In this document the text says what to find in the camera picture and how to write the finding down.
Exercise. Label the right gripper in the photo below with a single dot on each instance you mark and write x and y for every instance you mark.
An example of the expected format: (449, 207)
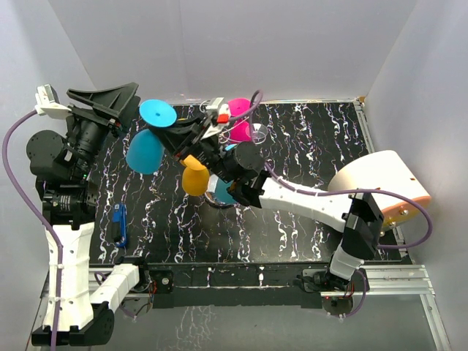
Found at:
(178, 136)

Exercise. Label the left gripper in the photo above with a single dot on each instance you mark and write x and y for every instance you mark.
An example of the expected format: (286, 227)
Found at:
(117, 105)

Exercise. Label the blue wine glass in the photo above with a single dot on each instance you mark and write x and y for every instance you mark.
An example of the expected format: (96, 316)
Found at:
(219, 191)
(145, 151)

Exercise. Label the orange wine glass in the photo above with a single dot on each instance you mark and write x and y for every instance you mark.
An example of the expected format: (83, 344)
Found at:
(195, 177)

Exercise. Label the magenta wine glass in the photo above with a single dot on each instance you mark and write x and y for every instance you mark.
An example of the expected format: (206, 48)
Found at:
(241, 130)

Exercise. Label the clear wine glass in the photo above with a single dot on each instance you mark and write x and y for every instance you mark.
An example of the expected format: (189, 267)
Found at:
(259, 133)

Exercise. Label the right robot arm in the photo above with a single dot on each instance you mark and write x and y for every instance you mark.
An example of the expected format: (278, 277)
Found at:
(240, 175)

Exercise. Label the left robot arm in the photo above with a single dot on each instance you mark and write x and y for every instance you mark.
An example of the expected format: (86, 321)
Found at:
(76, 316)

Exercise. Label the chrome wine glass rack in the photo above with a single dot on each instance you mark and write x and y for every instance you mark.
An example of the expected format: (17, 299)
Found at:
(214, 162)

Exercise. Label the blue carabiner clip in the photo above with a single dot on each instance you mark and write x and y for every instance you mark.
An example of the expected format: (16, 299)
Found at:
(119, 225)

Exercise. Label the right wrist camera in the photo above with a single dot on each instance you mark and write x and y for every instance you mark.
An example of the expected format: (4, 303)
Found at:
(216, 117)

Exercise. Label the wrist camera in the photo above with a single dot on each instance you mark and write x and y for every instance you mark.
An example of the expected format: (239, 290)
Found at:
(47, 103)
(216, 117)

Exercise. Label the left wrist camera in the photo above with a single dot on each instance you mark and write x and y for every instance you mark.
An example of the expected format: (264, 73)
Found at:
(47, 103)

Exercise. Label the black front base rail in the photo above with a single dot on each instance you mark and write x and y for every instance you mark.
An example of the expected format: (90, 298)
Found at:
(306, 285)

